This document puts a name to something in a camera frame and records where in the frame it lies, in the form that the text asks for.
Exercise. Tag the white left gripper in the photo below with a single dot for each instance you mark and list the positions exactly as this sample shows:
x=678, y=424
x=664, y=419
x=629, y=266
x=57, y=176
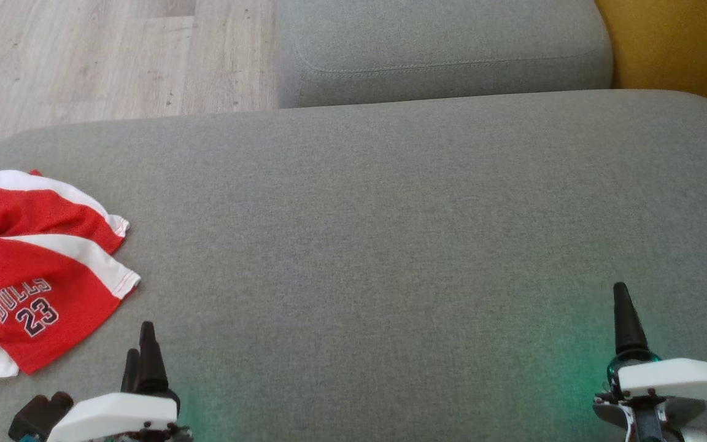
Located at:
x=114, y=414

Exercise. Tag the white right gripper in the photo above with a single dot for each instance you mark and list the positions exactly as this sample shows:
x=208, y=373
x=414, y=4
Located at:
x=679, y=377

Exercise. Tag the red Bulls 23 shorts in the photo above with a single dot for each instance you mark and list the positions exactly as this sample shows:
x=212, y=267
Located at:
x=65, y=301

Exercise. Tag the large grey sofa seat cushion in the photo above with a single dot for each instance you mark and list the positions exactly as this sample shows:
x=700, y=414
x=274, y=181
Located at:
x=390, y=245

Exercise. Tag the small grey sofa cushion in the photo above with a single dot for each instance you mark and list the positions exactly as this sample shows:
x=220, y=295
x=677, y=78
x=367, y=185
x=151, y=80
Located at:
x=439, y=49

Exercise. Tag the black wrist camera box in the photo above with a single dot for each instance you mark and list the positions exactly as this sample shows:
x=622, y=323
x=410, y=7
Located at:
x=37, y=414

